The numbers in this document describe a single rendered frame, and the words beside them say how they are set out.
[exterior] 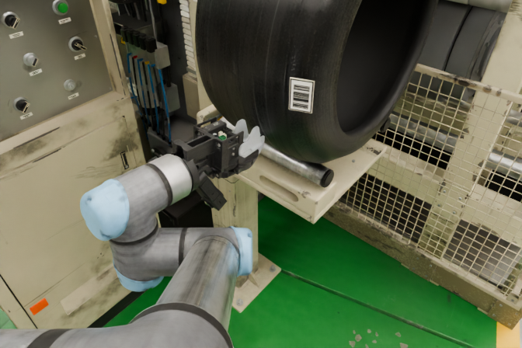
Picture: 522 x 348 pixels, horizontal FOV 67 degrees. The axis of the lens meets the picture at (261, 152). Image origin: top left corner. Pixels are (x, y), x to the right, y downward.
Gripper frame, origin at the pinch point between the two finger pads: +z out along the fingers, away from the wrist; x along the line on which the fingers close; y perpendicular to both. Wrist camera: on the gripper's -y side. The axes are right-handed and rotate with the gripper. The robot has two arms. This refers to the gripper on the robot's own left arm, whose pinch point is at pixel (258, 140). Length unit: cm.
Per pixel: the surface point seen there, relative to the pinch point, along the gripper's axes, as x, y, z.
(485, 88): -26, 3, 59
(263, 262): 28, -97, 47
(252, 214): 27, -59, 35
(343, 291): -6, -97, 59
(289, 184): -2.1, -15.4, 10.4
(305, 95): -10.7, 14.5, -2.4
